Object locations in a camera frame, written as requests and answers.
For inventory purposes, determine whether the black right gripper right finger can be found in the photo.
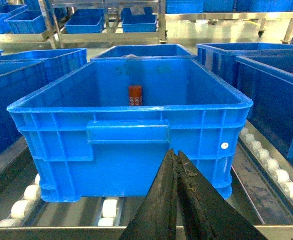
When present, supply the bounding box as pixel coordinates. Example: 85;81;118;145
177;151;266;240

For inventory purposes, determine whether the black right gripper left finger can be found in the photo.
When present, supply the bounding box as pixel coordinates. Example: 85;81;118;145
120;149;186;240

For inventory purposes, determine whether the steel roller shelf rack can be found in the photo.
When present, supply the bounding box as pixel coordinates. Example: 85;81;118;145
0;123;293;240

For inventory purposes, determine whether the blue bin front right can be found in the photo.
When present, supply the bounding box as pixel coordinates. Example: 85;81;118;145
7;57;254;203

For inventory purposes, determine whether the blue bin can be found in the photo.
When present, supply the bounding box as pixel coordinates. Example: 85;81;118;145
90;44;197;62
7;57;254;203
0;60;48;155
0;48;88;84
197;42;293;166

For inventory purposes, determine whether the blue bin far right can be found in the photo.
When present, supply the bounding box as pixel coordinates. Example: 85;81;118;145
197;42;293;166

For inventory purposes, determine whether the blue bin rear right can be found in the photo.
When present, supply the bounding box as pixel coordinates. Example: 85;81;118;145
90;44;197;62

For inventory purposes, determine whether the blue bin rear left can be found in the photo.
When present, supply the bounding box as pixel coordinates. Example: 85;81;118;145
0;48;88;84

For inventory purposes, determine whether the small blue tray right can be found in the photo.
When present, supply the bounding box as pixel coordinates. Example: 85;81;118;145
120;7;158;33

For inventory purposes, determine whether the small blue tray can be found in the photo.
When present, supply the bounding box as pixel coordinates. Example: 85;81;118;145
120;7;158;33
65;9;105;34

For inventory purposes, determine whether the blue bin front left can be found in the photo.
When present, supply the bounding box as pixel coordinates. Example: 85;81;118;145
0;60;48;155

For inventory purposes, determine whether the background steel cart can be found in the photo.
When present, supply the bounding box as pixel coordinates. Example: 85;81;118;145
0;0;167;49

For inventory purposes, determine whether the small blue tray left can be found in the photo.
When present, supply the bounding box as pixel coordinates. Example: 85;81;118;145
65;9;105;34

